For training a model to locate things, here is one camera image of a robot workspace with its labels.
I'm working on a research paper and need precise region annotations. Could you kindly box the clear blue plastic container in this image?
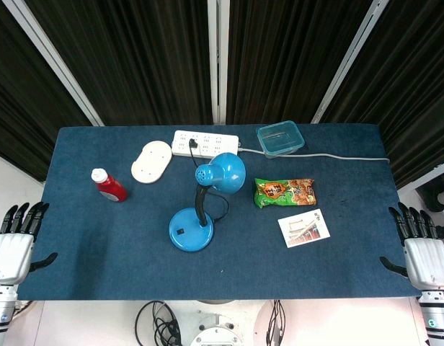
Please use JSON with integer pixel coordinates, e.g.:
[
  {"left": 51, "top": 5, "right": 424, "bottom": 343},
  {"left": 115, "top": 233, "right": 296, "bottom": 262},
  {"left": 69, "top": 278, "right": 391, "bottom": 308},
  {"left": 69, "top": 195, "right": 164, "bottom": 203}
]
[{"left": 256, "top": 120, "right": 305, "bottom": 159}]

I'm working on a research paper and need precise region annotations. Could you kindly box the white oval plastic board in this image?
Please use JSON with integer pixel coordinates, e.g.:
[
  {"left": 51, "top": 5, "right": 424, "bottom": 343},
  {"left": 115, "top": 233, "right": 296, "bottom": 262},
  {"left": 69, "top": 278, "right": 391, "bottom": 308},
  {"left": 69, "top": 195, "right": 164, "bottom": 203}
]
[{"left": 130, "top": 141, "right": 173, "bottom": 185}]

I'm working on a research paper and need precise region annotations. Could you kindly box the blue table cloth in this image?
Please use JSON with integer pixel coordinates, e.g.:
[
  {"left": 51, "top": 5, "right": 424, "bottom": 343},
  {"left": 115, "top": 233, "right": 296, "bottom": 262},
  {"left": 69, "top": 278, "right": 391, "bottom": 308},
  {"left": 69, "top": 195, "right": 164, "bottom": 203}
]
[{"left": 17, "top": 123, "right": 422, "bottom": 301}]

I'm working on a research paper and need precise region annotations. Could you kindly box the white picture card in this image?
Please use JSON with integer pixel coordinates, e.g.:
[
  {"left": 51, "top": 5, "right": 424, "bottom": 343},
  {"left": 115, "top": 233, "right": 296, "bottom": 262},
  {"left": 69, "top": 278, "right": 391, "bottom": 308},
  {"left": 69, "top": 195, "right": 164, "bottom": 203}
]
[{"left": 277, "top": 208, "right": 332, "bottom": 249}]

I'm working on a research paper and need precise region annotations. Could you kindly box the grey power strip cable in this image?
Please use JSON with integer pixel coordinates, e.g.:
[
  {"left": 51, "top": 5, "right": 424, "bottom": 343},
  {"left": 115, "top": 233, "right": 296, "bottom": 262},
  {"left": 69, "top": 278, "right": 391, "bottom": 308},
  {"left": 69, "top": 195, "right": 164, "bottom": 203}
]
[{"left": 238, "top": 146, "right": 390, "bottom": 162}]

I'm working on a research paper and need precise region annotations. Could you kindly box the black cable bundle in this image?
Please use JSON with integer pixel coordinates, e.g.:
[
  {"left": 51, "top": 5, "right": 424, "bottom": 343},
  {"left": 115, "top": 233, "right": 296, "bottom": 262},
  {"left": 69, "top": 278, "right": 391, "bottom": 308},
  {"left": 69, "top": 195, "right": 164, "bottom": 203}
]
[
  {"left": 134, "top": 300, "right": 190, "bottom": 346},
  {"left": 265, "top": 299, "right": 287, "bottom": 346}
]

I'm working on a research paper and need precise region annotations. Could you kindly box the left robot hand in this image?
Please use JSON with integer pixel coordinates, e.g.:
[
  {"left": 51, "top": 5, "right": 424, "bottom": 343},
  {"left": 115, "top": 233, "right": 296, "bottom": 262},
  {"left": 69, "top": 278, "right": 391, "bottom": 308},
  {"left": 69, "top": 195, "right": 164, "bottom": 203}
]
[{"left": 0, "top": 201, "right": 59, "bottom": 285}]

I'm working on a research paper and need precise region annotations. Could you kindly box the red ketchup bottle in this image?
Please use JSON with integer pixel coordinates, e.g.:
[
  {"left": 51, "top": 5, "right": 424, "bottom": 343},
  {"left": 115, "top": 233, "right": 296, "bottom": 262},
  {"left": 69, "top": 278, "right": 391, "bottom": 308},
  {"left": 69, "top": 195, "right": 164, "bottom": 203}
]
[{"left": 91, "top": 167, "right": 128, "bottom": 203}]

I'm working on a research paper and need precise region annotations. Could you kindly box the blue desk lamp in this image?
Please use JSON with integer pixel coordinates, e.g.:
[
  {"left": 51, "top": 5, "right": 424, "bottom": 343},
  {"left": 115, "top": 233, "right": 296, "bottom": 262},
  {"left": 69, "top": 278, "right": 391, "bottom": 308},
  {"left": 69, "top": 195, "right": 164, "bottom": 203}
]
[{"left": 168, "top": 152, "right": 247, "bottom": 253}]

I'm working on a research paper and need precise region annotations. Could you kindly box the green snack packet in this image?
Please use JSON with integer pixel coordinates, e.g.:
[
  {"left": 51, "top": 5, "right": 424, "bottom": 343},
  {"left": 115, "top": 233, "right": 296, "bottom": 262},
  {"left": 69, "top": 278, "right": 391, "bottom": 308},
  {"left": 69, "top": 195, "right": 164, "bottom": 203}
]
[{"left": 254, "top": 177, "right": 317, "bottom": 209}]

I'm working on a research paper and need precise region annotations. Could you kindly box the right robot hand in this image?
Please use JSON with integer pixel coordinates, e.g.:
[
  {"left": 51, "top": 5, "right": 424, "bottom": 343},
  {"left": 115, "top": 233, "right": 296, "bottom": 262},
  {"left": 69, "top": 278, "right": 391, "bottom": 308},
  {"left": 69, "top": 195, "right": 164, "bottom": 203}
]
[{"left": 379, "top": 202, "right": 444, "bottom": 291}]

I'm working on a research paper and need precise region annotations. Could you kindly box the black object behind table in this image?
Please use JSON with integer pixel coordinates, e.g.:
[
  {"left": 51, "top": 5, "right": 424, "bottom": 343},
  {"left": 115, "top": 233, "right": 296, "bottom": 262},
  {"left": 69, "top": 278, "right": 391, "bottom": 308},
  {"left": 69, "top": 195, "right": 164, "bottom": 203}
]
[{"left": 415, "top": 172, "right": 444, "bottom": 239}]

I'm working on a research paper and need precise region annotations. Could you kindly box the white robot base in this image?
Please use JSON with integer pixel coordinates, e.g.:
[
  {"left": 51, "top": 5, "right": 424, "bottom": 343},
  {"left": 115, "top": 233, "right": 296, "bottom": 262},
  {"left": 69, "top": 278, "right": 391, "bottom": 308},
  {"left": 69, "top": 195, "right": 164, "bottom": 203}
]
[{"left": 171, "top": 299, "right": 262, "bottom": 346}]

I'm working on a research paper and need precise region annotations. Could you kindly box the white window frame post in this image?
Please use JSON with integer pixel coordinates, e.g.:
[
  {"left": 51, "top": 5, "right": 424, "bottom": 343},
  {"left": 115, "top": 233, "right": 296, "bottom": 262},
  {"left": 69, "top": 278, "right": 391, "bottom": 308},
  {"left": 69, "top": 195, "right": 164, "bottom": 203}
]
[
  {"left": 1, "top": 0, "right": 105, "bottom": 127},
  {"left": 207, "top": 0, "right": 231, "bottom": 125},
  {"left": 311, "top": 0, "right": 390, "bottom": 125}
]

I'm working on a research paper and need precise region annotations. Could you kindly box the black curtain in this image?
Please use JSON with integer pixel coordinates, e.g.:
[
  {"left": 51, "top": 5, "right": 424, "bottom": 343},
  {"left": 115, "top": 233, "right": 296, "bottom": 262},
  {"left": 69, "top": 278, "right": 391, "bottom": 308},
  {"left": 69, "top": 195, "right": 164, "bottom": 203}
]
[
  {"left": 225, "top": 0, "right": 375, "bottom": 125},
  {"left": 0, "top": 0, "right": 94, "bottom": 182},
  {"left": 24, "top": 0, "right": 213, "bottom": 127},
  {"left": 319, "top": 0, "right": 444, "bottom": 190}
]

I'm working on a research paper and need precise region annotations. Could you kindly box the white power strip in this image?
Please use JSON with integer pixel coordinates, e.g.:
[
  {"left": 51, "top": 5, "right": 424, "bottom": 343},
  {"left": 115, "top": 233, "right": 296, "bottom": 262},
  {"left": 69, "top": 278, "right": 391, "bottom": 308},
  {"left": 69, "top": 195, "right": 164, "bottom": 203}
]
[{"left": 171, "top": 130, "right": 241, "bottom": 159}]

